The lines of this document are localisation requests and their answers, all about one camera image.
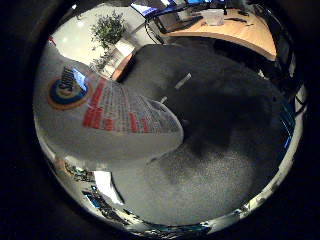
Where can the curved wooden desk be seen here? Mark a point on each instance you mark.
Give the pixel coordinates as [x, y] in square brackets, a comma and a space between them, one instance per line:
[240, 30]

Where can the computer monitor with white window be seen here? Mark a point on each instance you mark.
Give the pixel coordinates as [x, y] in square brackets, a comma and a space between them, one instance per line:
[143, 9]

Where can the clear plastic container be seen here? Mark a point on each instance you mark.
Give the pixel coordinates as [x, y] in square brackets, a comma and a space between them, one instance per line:
[213, 16]

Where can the white planter box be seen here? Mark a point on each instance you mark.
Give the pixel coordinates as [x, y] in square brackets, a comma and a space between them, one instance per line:
[124, 48]

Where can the green potted plant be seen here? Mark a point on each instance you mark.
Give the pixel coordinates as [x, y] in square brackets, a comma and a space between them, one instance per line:
[108, 31]

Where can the short white tape strip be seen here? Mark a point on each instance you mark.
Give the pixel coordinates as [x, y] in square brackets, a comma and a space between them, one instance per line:
[163, 99]

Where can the white spray bottle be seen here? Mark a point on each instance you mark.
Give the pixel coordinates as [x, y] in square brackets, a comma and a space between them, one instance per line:
[100, 113]

